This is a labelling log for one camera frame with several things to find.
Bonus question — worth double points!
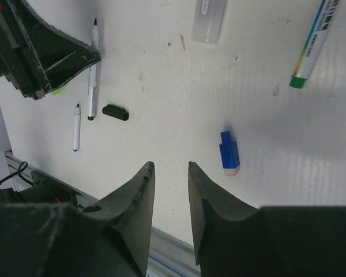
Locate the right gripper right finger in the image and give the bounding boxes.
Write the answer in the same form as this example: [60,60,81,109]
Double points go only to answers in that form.
[188,162,346,276]

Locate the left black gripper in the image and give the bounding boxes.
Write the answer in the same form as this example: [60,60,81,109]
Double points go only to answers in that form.
[0,1,101,100]

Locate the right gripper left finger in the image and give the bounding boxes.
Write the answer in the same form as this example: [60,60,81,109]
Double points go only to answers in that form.
[0,162,155,276]

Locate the white marker green end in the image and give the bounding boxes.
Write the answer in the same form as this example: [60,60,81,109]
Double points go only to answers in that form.
[86,18,99,121]

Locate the black pen cap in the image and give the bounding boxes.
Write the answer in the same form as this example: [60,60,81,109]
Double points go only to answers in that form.
[102,104,129,121]

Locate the light green pen cap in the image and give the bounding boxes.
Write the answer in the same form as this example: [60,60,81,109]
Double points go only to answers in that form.
[51,85,67,96]

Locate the white pen blue tip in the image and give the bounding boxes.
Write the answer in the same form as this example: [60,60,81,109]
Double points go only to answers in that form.
[73,103,81,152]

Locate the blue white pen cap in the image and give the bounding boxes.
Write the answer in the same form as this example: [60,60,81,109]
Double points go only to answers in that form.
[219,130,240,176]

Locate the orange tip clear marker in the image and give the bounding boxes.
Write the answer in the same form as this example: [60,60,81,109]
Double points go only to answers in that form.
[191,0,227,44]

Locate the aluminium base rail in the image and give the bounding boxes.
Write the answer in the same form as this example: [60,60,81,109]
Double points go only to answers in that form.
[3,149,202,277]

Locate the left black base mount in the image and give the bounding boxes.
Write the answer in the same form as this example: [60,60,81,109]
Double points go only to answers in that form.
[19,170,78,207]

